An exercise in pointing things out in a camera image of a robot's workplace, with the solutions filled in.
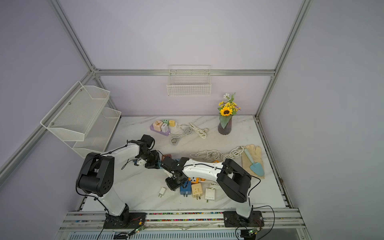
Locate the beige work glove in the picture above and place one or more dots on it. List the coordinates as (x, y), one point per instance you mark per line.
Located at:
(256, 152)

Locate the dark purple ribbed vase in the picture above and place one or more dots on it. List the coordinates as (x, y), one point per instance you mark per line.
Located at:
(225, 125)

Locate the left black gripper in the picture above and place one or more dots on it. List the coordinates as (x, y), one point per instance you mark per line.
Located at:
(153, 165)

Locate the small white plug charger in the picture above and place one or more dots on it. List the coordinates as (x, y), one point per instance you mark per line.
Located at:
(162, 191)

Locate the beige cube adapter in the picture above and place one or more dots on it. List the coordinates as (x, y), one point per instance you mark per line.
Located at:
(197, 191)

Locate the sunflower bouquet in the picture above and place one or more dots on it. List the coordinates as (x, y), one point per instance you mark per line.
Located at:
(228, 107)

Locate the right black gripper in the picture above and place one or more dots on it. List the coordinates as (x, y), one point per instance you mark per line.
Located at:
(172, 185)

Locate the white wire wall basket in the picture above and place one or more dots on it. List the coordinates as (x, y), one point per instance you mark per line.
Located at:
(189, 80)

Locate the brown cube adapter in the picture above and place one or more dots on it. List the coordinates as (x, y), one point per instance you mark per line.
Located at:
(166, 156)

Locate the white mesh shelf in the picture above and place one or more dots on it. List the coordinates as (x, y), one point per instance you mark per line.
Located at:
(100, 134)
(72, 118)

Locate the teal garden trowel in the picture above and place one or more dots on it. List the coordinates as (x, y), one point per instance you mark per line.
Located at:
(257, 168)

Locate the small white adapter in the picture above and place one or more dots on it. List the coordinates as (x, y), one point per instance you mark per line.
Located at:
(164, 128)

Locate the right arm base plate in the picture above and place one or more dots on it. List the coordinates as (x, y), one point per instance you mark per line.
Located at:
(243, 219)

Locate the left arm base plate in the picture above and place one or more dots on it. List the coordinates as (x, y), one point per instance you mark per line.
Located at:
(130, 220)

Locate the yellow cube adapter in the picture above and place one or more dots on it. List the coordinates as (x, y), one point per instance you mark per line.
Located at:
(172, 123)

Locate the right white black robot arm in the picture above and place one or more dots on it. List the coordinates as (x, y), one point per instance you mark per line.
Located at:
(230, 176)

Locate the pink white cube adapter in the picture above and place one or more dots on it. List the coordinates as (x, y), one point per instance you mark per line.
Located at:
(157, 125)

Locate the aluminium front rail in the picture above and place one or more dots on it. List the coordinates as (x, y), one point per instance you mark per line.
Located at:
(185, 220)

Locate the upper white mesh shelf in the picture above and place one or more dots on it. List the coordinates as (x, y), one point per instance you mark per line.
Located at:
(72, 118)

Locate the blue cube adapter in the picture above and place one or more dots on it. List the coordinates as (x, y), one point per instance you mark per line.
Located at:
(186, 189)

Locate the lower white mesh shelf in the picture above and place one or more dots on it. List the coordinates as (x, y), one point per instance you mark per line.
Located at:
(100, 134)

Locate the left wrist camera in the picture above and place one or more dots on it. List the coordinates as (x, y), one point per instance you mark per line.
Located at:
(139, 162)

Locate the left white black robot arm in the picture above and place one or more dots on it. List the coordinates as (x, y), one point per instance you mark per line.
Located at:
(96, 177)

